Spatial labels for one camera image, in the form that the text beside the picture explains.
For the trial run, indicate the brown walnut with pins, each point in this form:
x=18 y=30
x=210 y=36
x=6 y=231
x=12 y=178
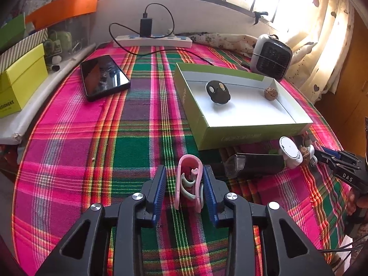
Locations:
x=304 y=152
x=271 y=94

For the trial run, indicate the green cardboard box tray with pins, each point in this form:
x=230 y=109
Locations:
x=244 y=136

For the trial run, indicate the clear storage container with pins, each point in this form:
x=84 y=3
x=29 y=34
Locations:
x=77 y=34

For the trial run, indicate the black charger adapter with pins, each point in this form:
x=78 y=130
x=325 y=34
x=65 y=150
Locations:
x=145 y=27

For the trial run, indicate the floral cloth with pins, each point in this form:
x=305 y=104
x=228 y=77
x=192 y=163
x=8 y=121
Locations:
x=230 y=41

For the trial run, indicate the person's right hand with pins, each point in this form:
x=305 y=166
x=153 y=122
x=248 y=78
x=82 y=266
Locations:
x=359 y=204

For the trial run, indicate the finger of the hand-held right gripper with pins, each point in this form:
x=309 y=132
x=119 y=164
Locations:
x=330 y=161
x=330 y=151

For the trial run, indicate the wooden wardrobe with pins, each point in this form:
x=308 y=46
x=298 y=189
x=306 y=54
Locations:
x=350 y=92

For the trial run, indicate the pink clip with white hooks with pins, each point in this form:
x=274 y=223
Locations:
x=178 y=187

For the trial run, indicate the pink green plaid tablecloth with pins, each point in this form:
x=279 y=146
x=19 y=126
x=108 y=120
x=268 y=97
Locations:
x=86 y=149

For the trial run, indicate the dark green box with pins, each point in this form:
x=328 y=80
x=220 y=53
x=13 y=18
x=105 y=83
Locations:
x=11 y=33

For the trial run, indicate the striped cardboard box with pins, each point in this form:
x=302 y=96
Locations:
x=23 y=44

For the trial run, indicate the black bike light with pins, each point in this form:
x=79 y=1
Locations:
x=258 y=164

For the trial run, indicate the white ledge board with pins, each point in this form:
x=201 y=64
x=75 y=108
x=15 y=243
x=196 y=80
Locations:
x=34 y=112

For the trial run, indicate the yellow-green cardboard box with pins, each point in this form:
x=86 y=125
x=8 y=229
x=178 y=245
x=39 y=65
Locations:
x=20 y=86

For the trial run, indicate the black clamp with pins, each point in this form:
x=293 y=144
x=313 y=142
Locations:
x=260 y=14

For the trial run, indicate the grey small fan heater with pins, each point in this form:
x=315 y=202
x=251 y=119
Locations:
x=270 y=56

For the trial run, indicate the black smartphone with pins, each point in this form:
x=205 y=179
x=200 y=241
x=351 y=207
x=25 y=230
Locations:
x=103 y=76

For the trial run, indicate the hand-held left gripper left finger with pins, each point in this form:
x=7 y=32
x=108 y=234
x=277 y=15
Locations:
x=160 y=195

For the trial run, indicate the green jar with white lid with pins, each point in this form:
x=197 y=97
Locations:
x=289 y=148

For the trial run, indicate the orange plastic bin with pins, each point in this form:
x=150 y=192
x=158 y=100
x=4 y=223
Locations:
x=66 y=7

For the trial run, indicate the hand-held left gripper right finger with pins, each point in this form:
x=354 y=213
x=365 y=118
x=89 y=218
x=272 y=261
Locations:
x=210 y=198

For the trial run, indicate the white power strip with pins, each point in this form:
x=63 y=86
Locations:
x=161 y=42

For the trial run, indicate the cream curtain with hearts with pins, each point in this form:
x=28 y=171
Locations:
x=325 y=34

